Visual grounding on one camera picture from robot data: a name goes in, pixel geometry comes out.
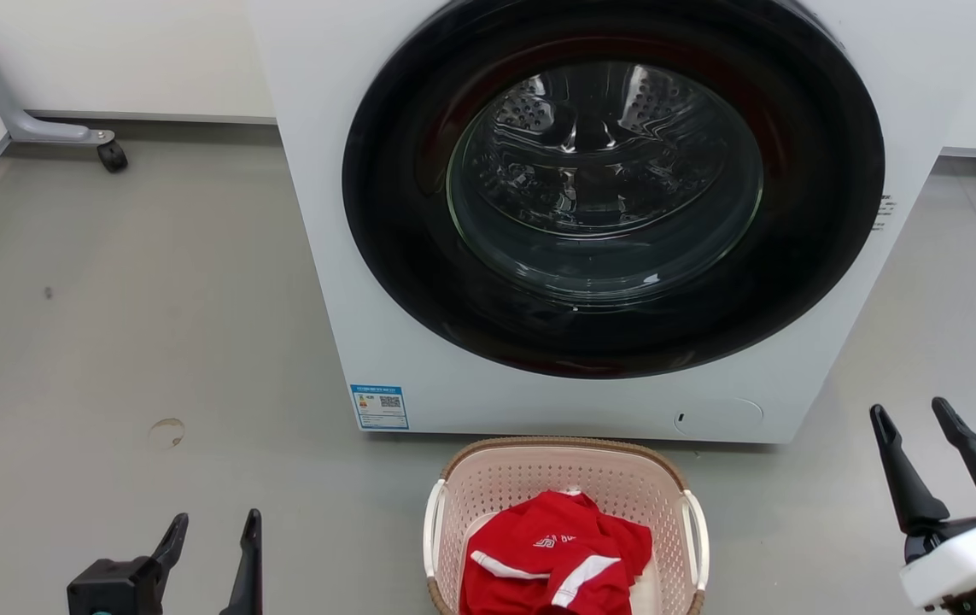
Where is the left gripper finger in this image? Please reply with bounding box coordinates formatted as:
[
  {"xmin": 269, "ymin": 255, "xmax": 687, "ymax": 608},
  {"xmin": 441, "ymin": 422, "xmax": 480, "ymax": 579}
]
[
  {"xmin": 221, "ymin": 509, "xmax": 264, "ymax": 615},
  {"xmin": 149, "ymin": 512, "xmax": 190, "ymax": 591}
]

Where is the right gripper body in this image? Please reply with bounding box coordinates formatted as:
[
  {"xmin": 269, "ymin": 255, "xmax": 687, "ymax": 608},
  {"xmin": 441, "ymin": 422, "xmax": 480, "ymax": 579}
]
[{"xmin": 898, "ymin": 507, "xmax": 976, "ymax": 615}]

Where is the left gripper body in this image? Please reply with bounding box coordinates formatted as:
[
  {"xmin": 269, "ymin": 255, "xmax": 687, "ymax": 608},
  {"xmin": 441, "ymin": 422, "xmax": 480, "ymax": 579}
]
[{"xmin": 67, "ymin": 556, "xmax": 163, "ymax": 615}]

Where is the cream plastic laundry basket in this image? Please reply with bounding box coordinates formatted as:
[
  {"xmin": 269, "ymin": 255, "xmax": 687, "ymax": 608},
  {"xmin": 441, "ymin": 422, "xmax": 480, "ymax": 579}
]
[{"xmin": 423, "ymin": 436, "xmax": 710, "ymax": 615}]

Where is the blue energy label sticker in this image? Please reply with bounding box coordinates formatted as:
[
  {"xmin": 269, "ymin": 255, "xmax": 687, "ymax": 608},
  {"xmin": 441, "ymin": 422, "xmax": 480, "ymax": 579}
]
[{"xmin": 350, "ymin": 384, "xmax": 410, "ymax": 431}]

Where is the red white-striped shirt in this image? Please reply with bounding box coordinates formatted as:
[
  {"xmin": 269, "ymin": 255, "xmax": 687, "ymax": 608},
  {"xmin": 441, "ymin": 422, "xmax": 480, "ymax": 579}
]
[{"xmin": 459, "ymin": 489, "xmax": 654, "ymax": 615}]

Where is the white washing machine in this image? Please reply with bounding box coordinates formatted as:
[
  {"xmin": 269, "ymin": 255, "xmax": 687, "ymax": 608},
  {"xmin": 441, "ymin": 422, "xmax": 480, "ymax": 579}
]
[{"xmin": 244, "ymin": 0, "xmax": 976, "ymax": 445}]

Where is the black round washer door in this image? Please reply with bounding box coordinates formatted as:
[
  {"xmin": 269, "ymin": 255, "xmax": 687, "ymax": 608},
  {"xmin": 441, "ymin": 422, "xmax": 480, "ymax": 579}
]
[{"xmin": 342, "ymin": 0, "xmax": 886, "ymax": 379}]

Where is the grey metal frame leg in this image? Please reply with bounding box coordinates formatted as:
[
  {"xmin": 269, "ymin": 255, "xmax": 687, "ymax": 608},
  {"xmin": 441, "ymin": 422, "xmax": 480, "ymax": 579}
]
[{"xmin": 0, "ymin": 0, "xmax": 116, "ymax": 146}]

